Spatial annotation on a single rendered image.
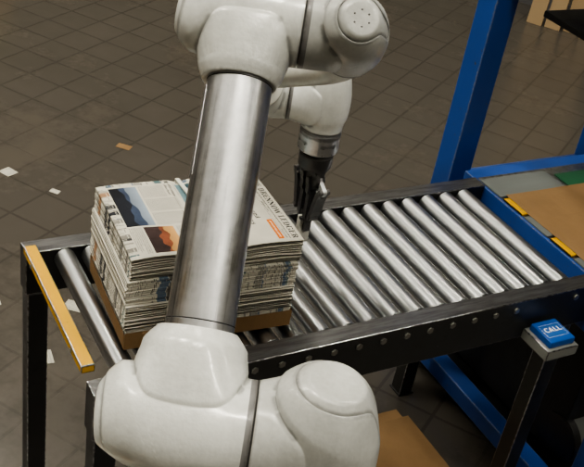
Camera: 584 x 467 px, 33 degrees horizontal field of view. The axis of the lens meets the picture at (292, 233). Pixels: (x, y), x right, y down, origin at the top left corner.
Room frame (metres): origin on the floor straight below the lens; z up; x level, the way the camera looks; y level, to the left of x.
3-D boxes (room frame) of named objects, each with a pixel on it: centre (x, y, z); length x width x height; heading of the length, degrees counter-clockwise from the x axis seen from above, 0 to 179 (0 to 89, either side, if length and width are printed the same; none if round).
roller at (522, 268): (2.27, -0.53, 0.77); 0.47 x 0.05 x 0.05; 33
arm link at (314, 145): (1.89, -0.02, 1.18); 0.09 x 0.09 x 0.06
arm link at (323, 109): (1.89, -0.01, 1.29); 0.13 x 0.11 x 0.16; 93
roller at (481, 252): (2.23, -0.48, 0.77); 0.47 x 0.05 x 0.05; 33
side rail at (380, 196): (2.19, 0.05, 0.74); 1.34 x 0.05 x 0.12; 123
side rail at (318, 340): (1.77, -0.23, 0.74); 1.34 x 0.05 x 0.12; 123
